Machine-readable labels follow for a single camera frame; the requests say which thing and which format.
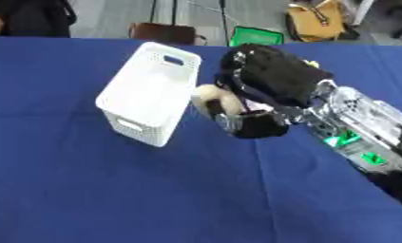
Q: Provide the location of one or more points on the white perforated plastic basket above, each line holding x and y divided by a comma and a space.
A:
148, 93

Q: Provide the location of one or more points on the black tripod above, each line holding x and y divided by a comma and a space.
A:
223, 19

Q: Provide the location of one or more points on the green box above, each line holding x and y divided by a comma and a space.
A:
256, 37

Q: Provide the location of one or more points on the person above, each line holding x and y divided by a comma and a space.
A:
29, 17

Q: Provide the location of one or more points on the cream plush toy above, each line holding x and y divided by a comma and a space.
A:
216, 99

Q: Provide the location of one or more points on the yellow handbag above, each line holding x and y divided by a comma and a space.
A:
316, 21

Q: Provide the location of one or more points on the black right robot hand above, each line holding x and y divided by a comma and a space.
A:
273, 74

